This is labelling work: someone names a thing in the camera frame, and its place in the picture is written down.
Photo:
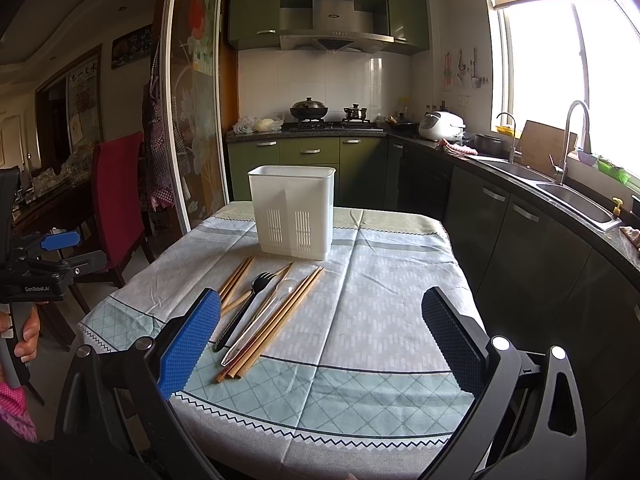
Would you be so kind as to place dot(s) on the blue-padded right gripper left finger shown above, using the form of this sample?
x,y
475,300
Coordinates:
x,y
115,419

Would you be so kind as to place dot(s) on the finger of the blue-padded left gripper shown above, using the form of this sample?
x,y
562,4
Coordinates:
x,y
58,241

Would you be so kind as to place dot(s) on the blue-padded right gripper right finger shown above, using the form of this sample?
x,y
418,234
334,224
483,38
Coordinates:
x,y
526,419

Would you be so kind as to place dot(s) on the black plastic fork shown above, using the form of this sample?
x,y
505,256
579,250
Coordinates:
x,y
259,284

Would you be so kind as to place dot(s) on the clear plastic spoon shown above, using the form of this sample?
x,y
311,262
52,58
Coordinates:
x,y
281,291

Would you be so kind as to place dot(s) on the white plastic utensil holder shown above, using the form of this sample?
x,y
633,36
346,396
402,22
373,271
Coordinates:
x,y
293,210

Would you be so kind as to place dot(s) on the green lower kitchen cabinets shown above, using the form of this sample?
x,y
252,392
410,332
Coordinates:
x,y
360,163

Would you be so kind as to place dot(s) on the person's left hand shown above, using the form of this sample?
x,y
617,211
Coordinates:
x,y
27,348

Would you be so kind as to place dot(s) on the red wooden chair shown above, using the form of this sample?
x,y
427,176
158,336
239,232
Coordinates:
x,y
117,212

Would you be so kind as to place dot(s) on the pink knitted left sleeve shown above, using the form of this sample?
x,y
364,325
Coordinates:
x,y
15,414

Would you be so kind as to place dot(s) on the dark side counter cabinets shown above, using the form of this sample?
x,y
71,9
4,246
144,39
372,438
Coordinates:
x,y
539,274

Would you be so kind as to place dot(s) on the patterned grey-green tablecloth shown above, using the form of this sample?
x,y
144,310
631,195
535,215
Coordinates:
x,y
354,383

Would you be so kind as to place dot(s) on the sliding glass door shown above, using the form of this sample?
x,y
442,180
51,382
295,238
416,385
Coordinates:
x,y
190,36

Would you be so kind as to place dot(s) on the stainless double sink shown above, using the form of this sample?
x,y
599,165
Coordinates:
x,y
587,209

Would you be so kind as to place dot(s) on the plastic bag with food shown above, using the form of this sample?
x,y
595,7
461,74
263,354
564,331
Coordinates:
x,y
249,124

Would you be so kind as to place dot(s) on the tall steel faucet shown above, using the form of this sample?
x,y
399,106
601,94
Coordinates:
x,y
570,140

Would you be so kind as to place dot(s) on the small steel faucet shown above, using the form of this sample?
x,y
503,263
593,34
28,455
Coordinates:
x,y
508,130

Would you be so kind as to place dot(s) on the gas stove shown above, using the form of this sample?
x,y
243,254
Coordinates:
x,y
323,126

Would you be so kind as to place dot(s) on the black pot on counter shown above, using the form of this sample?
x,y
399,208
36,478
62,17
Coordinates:
x,y
488,144

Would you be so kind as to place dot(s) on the wooden cutting board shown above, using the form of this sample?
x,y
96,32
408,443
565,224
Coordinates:
x,y
542,148

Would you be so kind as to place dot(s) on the black wok with lid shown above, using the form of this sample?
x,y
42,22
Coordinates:
x,y
308,110

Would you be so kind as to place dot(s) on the white rice cooker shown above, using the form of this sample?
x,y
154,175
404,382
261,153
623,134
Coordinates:
x,y
437,126

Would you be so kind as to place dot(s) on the small black pot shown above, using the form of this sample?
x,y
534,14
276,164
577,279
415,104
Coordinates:
x,y
355,113

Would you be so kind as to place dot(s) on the steel range hood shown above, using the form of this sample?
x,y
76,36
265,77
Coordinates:
x,y
334,25

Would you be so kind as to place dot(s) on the window with blind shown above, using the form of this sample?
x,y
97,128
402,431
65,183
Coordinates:
x,y
570,63

